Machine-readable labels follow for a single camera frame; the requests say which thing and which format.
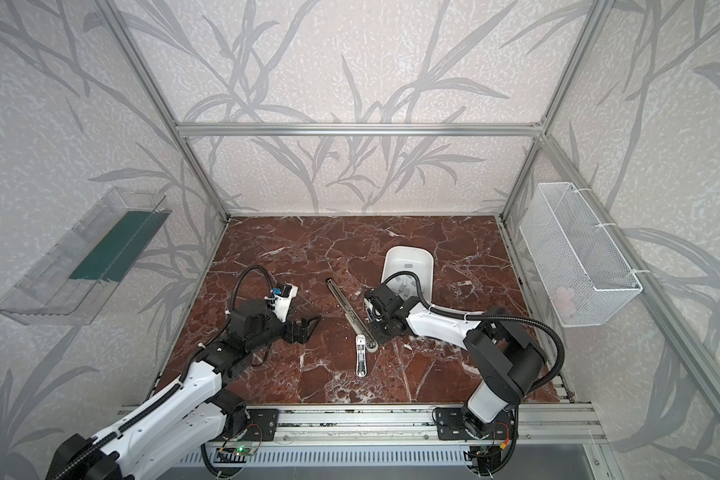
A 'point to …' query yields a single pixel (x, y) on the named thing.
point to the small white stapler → (361, 355)
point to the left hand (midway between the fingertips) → (311, 303)
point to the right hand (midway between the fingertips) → (379, 320)
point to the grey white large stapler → (352, 317)
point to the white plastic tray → (414, 259)
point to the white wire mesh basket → (586, 273)
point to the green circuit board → (243, 450)
